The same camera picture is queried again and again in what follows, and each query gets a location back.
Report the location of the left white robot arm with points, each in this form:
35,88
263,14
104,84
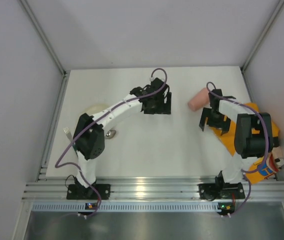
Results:
90,134

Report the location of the aluminium rail frame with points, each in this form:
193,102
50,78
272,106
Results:
108,48

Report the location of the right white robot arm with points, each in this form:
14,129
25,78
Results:
249,136

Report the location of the slotted cable duct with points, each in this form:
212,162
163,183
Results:
132,207

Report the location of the cream round plate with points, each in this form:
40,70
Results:
94,108

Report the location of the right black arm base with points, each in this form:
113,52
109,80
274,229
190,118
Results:
221,190

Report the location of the pink plastic cup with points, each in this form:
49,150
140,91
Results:
199,100

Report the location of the fork with green handle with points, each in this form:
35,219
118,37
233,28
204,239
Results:
70,138

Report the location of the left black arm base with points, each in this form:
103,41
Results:
76,191

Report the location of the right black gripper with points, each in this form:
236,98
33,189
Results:
212,122

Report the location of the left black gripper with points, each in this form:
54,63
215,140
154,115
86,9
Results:
160,110

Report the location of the spoon with green handle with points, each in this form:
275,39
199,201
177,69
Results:
110,134

